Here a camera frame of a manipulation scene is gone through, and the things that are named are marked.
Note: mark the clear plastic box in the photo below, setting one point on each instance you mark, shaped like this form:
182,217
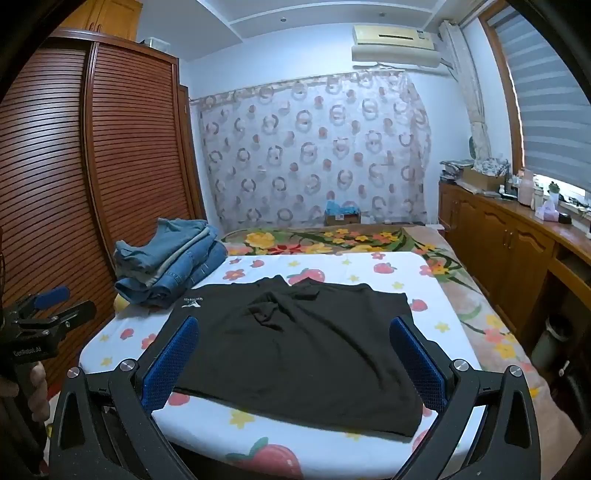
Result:
155,43

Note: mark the tied lace curtain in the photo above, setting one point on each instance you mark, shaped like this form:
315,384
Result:
473,92

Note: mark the white air conditioner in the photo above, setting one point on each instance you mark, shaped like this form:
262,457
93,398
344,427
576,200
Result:
397,46

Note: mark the light blue folded jeans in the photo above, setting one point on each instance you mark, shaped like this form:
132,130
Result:
171,240

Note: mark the circle patterned curtain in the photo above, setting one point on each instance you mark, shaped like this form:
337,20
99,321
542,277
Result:
314,152

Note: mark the wooden louvred wardrobe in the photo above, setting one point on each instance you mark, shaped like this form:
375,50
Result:
129,161

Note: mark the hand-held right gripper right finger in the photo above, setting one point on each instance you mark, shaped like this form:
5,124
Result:
418,364

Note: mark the blue denim folded jeans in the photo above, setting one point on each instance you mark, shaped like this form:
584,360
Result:
194,277

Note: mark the wooden upper cupboard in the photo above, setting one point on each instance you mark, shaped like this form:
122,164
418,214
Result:
106,18

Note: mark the grey bin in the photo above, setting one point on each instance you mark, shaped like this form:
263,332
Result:
551,339

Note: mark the white strawberry printed sheet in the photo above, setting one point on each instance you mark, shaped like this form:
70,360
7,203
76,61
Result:
351,277

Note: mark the pink jar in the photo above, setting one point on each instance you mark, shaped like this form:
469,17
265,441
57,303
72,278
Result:
526,189

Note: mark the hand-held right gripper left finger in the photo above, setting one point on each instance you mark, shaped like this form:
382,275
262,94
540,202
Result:
173,364

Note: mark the open cardboard box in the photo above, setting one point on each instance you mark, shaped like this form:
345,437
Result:
482,179

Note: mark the pile of papers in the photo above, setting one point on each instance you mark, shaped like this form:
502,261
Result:
455,168

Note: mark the wooden cabinet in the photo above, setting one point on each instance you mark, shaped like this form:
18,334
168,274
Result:
498,240

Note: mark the striped window blind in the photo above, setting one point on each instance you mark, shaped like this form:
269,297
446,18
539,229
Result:
549,106

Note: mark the pink tissue pack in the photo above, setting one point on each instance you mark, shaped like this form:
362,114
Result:
548,212

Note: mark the person's left hand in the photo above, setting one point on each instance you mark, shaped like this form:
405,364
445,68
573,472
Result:
40,387

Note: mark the floral blanket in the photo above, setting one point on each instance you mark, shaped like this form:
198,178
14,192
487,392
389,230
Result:
475,304

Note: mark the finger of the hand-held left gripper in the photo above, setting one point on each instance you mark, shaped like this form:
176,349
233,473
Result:
51,296
76,314

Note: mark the small cardboard box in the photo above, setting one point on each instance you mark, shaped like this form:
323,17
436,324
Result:
342,216

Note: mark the black pants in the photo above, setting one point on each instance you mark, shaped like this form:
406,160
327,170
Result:
295,350

